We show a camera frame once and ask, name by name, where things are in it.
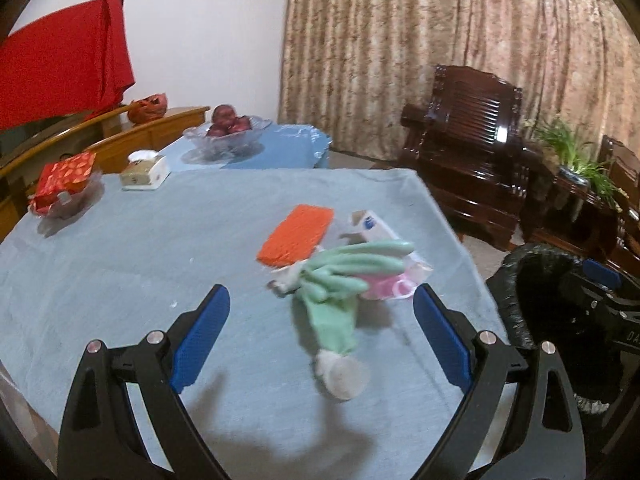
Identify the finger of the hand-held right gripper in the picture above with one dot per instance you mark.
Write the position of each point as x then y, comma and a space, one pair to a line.
602, 272
590, 292

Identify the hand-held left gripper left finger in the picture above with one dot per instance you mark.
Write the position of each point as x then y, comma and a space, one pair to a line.
200, 340

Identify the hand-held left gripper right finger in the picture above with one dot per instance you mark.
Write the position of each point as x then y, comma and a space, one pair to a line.
442, 340

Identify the bin with black bag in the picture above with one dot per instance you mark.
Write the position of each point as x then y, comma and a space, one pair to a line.
530, 280

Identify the pink face mask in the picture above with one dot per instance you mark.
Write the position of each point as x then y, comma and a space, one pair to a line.
382, 285

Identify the green rubber glove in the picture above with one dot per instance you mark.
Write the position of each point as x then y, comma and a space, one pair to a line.
330, 320

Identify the white and blue carton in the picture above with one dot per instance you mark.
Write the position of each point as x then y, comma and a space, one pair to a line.
372, 227

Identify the orange textured sponge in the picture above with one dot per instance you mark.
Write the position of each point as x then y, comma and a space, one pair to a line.
295, 235

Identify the dark wooden side table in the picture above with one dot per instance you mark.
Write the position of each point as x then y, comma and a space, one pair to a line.
560, 200

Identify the dark wooden cushioned armchair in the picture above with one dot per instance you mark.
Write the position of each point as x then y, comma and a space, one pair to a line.
620, 170

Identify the grey-blue blanket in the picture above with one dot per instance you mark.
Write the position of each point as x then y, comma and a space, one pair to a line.
125, 260

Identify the potted green plant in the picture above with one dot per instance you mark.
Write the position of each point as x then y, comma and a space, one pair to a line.
565, 145

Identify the white tissue box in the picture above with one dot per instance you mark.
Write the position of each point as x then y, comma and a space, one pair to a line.
147, 172

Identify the glass fruit bowl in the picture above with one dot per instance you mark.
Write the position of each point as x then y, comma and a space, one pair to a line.
235, 147

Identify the red apple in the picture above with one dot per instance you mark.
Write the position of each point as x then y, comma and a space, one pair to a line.
242, 122
216, 131
224, 112

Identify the wooden cabinet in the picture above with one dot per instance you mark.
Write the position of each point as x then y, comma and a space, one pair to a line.
165, 127

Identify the black television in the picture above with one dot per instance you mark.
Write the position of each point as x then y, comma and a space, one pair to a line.
20, 140

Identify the beige floral curtain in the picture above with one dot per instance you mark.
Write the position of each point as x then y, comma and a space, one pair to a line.
400, 35

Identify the red cloth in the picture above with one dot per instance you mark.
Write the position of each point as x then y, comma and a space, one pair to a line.
60, 60

